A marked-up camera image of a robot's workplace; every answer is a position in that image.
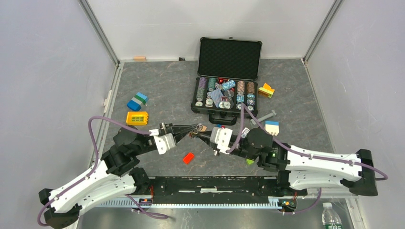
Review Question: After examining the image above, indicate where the plastic water bottle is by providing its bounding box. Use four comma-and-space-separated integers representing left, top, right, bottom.
322, 202, 343, 229

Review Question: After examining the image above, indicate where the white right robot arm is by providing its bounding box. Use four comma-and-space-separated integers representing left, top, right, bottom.
191, 127, 378, 197

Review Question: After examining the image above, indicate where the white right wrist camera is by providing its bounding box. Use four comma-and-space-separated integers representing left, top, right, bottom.
211, 127, 233, 154

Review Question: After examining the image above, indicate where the yellow orange brick pile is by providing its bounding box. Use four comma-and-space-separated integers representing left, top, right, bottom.
258, 83, 275, 98

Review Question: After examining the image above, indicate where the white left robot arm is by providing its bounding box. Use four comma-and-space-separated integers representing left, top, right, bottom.
38, 123, 202, 229

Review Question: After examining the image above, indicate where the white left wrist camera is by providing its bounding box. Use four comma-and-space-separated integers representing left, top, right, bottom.
149, 129, 176, 155

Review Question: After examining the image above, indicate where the blue grey green brick stack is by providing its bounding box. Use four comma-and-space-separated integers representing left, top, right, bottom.
127, 92, 149, 111

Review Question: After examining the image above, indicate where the green cube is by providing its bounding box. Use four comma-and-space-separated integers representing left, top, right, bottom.
246, 159, 255, 165

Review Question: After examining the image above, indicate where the wooden block on ledge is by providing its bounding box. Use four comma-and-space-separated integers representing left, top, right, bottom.
133, 56, 147, 62

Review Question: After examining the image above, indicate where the yellow window brick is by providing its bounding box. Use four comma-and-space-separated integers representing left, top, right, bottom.
126, 111, 149, 126

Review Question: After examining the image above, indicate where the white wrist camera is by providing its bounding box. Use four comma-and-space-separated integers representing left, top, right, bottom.
211, 127, 233, 154
149, 129, 176, 155

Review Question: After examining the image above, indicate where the blue playing card box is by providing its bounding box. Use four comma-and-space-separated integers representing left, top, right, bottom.
241, 127, 250, 138

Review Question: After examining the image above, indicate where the grey plastic bolt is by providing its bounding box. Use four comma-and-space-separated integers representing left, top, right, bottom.
250, 110, 277, 126

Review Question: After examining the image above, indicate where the blue white brick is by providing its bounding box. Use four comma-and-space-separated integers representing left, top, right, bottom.
265, 121, 279, 136

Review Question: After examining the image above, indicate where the black poker chip case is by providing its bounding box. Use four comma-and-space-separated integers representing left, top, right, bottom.
191, 37, 263, 125

